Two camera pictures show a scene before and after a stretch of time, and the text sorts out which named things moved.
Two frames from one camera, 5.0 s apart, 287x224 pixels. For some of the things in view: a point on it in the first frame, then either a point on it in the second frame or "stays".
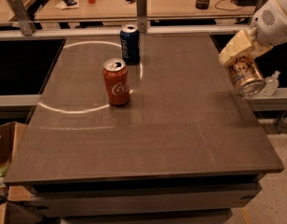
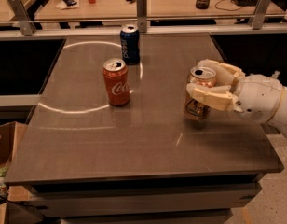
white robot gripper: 271,28 → 261,97
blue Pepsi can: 130,45 stays
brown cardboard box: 7,137 stays
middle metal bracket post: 142,11 stays
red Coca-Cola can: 117,81 stays
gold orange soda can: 246,76 → 197,109
